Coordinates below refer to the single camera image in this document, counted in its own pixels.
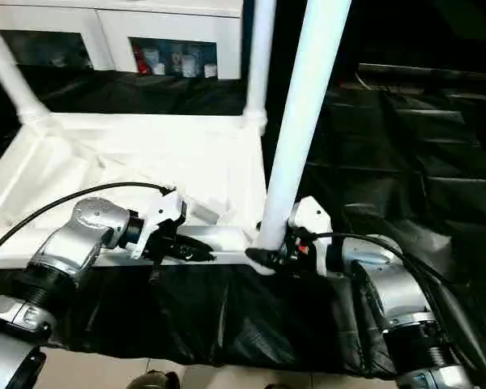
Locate white plastic table top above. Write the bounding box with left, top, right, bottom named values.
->
left=0, top=111, right=280, bottom=276

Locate black mat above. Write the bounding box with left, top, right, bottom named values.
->
left=0, top=60, right=486, bottom=380

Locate red bottle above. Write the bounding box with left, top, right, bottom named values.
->
left=133, top=46, right=149, bottom=75

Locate white cabinet with glass doors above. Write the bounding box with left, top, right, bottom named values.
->
left=0, top=0, right=244, bottom=80

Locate black flat board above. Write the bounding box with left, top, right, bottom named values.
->
left=356, top=62, right=486, bottom=82

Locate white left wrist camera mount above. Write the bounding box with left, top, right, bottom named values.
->
left=127, top=189, right=190, bottom=260

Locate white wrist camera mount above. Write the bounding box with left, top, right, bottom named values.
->
left=287, top=196, right=334, bottom=279
left=127, top=189, right=190, bottom=260

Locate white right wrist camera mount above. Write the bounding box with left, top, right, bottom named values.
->
left=287, top=196, right=334, bottom=279

